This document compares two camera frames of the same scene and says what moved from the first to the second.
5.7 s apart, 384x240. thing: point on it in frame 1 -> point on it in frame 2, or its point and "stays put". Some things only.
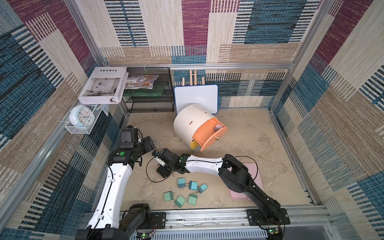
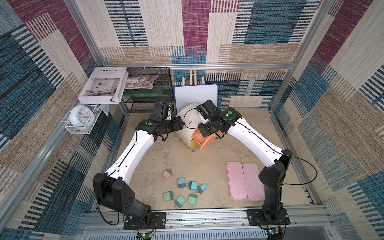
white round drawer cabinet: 188,120 stays put
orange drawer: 205,136 stays put
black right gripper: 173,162 -> 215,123
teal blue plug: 181,182 stays put
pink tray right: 254,172 stays put
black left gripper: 147,143 -> 177,124
